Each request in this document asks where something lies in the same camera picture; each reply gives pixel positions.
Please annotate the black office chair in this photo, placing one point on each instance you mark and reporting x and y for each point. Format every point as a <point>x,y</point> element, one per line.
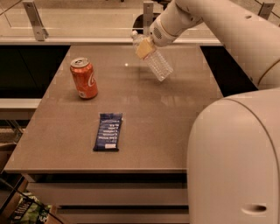
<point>139,24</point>

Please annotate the left metal rail bracket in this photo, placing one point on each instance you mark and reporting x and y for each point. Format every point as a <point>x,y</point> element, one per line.
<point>40,32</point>

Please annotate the blue snack bar wrapper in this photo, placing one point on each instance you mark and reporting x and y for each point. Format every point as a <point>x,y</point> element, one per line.
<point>108,132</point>

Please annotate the grey table drawer unit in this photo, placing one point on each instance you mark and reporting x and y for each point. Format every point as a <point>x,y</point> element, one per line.
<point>114,198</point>

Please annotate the green snack bag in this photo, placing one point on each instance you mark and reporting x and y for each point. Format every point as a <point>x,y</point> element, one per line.
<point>29,210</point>

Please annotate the middle metal rail bracket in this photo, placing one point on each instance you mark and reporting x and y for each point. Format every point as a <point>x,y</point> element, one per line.
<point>147,16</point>

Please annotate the clear plastic water bottle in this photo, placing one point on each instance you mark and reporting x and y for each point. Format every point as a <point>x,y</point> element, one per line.
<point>155,60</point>

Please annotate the metal rail bracket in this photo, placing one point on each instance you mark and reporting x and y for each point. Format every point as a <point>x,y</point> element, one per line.
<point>265,11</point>
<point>147,16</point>
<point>40,32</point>

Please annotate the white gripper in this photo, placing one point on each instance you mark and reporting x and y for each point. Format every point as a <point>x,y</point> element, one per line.
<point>159,35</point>

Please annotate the orange soda can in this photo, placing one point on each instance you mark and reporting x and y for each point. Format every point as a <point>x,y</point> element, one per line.
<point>84,78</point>

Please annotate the right metal rail bracket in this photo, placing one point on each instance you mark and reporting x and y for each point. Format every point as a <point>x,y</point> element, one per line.
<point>265,11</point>

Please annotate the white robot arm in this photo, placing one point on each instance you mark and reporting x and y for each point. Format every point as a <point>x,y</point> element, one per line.
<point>233,155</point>

